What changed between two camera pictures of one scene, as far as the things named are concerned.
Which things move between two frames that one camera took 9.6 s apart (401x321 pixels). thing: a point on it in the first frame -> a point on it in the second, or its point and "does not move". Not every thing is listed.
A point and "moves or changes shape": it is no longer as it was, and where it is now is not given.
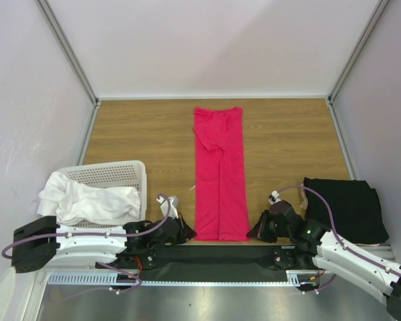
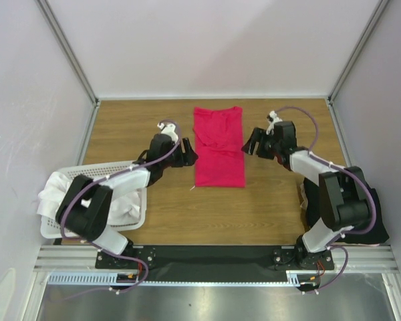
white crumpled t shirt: [75, 204] does not move
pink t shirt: [222, 212] moves or changes shape
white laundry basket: [124, 174] does not move
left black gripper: [185, 232] -> [187, 159]
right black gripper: [267, 227] -> [263, 146]
